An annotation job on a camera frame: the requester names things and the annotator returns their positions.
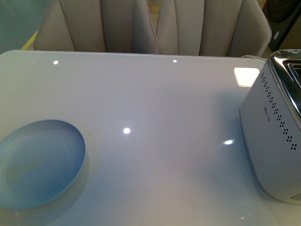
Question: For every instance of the right beige chair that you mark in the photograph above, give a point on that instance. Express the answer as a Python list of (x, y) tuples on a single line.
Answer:
[(227, 28)]

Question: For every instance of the beige chair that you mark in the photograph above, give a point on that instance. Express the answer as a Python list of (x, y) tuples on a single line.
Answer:
[(116, 26), (227, 28)]

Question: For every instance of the left beige chair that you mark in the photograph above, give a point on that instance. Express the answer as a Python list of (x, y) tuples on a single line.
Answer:
[(116, 26)]

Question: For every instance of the light blue plate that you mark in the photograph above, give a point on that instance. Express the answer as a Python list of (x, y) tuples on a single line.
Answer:
[(38, 162)]

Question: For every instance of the white and chrome toaster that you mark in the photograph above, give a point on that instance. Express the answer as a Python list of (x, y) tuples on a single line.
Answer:
[(271, 122)]

